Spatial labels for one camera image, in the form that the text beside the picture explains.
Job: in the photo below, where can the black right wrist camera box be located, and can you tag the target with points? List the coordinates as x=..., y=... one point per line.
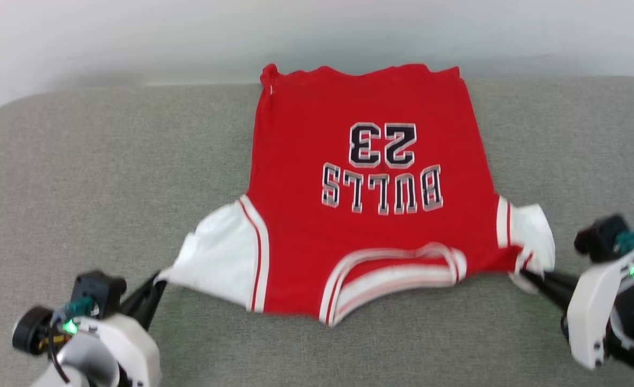
x=596, y=236

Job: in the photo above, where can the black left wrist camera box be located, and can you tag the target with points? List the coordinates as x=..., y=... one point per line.
x=99, y=290

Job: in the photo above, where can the grey fabric sofa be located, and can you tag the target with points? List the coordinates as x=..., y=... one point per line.
x=107, y=177

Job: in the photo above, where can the red Bulls 23 jersey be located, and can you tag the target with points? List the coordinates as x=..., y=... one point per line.
x=306, y=161

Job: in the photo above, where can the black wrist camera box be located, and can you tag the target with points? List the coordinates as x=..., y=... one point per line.
x=596, y=236
x=99, y=290

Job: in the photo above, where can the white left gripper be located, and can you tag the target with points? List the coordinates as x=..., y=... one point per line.
x=134, y=349

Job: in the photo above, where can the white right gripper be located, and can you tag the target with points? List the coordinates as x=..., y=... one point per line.
x=591, y=312

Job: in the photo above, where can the black cylinder on left wrist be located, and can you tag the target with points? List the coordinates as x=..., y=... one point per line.
x=29, y=330

